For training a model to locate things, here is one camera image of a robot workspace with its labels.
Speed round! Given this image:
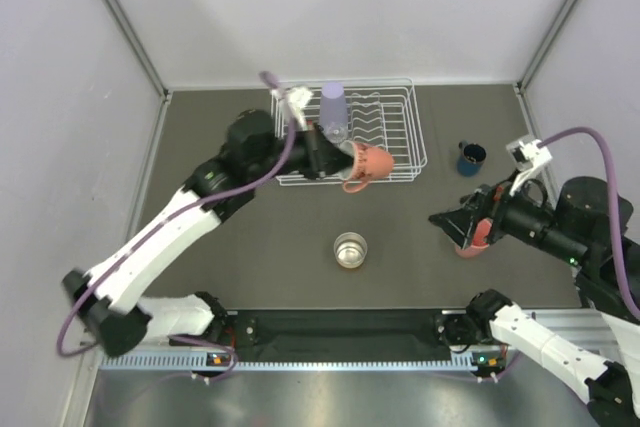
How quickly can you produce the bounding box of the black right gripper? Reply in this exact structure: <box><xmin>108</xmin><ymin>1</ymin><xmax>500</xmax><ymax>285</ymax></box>
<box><xmin>427</xmin><ymin>163</ymin><xmax>587</xmax><ymax>266</ymax></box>

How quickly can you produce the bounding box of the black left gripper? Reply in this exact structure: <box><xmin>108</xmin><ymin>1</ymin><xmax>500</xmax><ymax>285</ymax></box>
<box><xmin>249</xmin><ymin>119</ymin><xmax>356</xmax><ymax>183</ymax></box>

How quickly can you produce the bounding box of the pink plastic cup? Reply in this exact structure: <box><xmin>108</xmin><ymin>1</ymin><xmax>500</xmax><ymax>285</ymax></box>
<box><xmin>455</xmin><ymin>219</ymin><xmax>492</xmax><ymax>259</ymax></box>

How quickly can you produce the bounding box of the clear plastic cup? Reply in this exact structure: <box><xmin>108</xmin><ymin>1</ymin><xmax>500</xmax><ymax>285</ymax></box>
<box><xmin>321</xmin><ymin>122</ymin><xmax>349</xmax><ymax>145</ymax></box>

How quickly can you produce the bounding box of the pink handled mug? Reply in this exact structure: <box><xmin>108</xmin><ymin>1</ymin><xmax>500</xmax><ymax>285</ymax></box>
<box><xmin>338</xmin><ymin>140</ymin><xmax>394</xmax><ymax>194</ymax></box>

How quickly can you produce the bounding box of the lavender plastic cup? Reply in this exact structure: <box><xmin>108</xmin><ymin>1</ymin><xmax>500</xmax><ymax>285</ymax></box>
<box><xmin>319</xmin><ymin>82</ymin><xmax>348</xmax><ymax>133</ymax></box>

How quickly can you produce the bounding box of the steel insulated tumbler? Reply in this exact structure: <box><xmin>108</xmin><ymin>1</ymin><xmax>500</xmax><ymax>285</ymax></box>
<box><xmin>333</xmin><ymin>232</ymin><xmax>368</xmax><ymax>269</ymax></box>

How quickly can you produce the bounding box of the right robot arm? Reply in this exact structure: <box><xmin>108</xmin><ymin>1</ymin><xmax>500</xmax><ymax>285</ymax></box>
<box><xmin>429</xmin><ymin>176</ymin><xmax>639</xmax><ymax>426</ymax></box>

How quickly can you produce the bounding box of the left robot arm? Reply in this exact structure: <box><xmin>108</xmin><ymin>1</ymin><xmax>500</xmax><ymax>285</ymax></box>
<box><xmin>63</xmin><ymin>110</ymin><xmax>354</xmax><ymax>357</ymax></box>

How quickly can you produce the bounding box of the dark blue mug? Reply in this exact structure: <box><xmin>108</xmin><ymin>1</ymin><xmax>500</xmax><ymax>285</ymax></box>
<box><xmin>456</xmin><ymin>141</ymin><xmax>487</xmax><ymax>177</ymax></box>

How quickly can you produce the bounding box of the white wire dish rack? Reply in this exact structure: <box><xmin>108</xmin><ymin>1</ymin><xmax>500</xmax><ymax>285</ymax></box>
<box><xmin>271</xmin><ymin>78</ymin><xmax>427</xmax><ymax>187</ymax></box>

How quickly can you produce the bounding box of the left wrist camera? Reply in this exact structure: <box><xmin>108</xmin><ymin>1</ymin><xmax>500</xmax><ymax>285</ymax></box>
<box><xmin>271</xmin><ymin>86</ymin><xmax>313</xmax><ymax>131</ymax></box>

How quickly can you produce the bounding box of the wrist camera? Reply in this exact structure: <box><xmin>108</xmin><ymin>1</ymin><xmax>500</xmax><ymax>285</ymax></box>
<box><xmin>506</xmin><ymin>134</ymin><xmax>552</xmax><ymax>197</ymax></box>
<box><xmin>271</xmin><ymin>86</ymin><xmax>313</xmax><ymax>131</ymax></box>

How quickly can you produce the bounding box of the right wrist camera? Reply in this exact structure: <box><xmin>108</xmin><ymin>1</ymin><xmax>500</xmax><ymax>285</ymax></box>
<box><xmin>506</xmin><ymin>134</ymin><xmax>552</xmax><ymax>197</ymax></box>

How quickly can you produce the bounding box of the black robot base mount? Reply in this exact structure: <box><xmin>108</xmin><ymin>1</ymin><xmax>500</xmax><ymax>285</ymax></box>
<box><xmin>226</xmin><ymin>309</ymin><xmax>517</xmax><ymax>381</ymax></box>

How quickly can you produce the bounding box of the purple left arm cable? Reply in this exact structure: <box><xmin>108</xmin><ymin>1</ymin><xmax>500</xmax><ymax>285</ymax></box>
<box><xmin>55</xmin><ymin>70</ymin><xmax>301</xmax><ymax>382</ymax></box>

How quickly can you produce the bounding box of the slotted cable duct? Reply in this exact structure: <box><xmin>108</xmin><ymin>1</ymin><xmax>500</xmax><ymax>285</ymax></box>
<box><xmin>100</xmin><ymin>350</ymin><xmax>477</xmax><ymax>372</ymax></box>

